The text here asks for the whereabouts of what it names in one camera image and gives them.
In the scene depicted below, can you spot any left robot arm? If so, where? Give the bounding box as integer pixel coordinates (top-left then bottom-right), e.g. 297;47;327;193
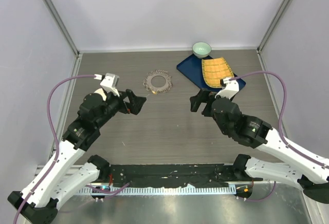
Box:
8;89;147;223

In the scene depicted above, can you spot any pale green bowl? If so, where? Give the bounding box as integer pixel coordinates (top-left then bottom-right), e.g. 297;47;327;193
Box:
192;42;212;59

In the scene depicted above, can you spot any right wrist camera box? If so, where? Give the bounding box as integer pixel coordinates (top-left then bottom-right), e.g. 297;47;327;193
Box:
215;77;240;100

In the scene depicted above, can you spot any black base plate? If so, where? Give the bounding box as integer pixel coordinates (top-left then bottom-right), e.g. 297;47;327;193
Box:
109;163;263;189

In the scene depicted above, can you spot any red white bowl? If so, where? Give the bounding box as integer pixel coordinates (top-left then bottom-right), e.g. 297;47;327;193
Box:
94;88;107;101

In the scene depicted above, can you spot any yellow woven bamboo tray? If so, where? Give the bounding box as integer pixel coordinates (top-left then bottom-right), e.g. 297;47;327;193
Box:
202;57;234;88

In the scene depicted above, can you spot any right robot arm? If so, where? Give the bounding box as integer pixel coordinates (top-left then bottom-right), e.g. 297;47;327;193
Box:
190;89;328;204

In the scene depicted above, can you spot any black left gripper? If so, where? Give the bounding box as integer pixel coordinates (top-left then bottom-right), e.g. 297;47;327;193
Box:
95;87;145;128

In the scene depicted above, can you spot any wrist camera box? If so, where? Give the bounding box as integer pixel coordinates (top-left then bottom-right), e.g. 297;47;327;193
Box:
215;77;240;100
94;73;120;97

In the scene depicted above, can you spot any slotted cable duct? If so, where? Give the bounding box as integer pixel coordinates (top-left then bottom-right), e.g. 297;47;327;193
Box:
81;185;236;196

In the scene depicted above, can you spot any purple cable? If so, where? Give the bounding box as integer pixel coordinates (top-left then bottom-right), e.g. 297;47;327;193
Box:
230;70;329;169
12;74;102;224

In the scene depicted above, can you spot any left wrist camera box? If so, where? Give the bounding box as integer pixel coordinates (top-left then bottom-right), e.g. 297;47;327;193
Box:
94;73;120;97

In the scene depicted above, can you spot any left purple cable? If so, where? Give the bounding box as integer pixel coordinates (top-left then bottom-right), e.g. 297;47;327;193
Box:
12;74;102;224

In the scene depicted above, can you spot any dark blue tray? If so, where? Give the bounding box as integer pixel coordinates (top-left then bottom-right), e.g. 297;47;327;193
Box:
176;54;236;92

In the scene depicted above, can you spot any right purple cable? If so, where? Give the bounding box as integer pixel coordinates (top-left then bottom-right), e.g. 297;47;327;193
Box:
230;70;329;169

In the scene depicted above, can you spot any silver keyring chain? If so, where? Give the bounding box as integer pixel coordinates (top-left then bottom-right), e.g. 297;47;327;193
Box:
143;69;174;95

